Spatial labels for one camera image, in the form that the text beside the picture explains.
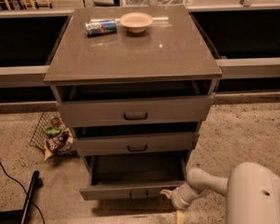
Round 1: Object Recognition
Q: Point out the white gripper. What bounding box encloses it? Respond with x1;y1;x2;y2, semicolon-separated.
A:
161;186;192;224

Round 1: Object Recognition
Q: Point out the grey bottom drawer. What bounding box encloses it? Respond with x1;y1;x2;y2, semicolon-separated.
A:
79;151;189;201

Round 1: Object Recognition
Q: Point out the grey drawer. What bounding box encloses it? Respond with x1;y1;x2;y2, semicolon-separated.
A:
57;96;212;128
79;151;189;201
74;132;199;156

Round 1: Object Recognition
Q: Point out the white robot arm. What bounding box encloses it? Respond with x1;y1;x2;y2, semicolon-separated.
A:
161;162;280;224

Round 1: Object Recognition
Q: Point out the grey middle drawer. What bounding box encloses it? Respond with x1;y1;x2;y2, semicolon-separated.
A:
74;132;199;156

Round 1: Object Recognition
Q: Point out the grey top drawer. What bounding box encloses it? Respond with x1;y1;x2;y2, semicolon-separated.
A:
57;96;212;128

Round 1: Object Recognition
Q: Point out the grey drawer cabinet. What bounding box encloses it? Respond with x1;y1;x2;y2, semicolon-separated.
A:
43;5;223;202

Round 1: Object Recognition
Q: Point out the brown snack bag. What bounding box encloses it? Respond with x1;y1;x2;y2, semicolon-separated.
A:
44;131;74;160

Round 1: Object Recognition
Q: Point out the green snack bag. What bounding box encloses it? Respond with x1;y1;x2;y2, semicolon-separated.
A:
43;126;62;137

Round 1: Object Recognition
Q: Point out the small red can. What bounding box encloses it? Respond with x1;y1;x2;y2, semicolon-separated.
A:
50;117;60;127

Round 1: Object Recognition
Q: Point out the black stand base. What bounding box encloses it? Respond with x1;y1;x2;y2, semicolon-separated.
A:
0;171;43;224

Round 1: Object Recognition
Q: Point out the metal railing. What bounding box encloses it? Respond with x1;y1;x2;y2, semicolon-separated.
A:
0;0;280;90

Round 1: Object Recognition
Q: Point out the beige bowl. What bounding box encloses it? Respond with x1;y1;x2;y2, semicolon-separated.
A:
119;12;153;34

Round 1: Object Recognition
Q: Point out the blue and white can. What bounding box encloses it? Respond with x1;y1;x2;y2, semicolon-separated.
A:
85;20;117;36

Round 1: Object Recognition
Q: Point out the wire basket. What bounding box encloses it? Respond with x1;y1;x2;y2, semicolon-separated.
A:
29;111;62;151

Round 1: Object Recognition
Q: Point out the black cable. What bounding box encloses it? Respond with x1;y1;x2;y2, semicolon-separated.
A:
0;143;47;224

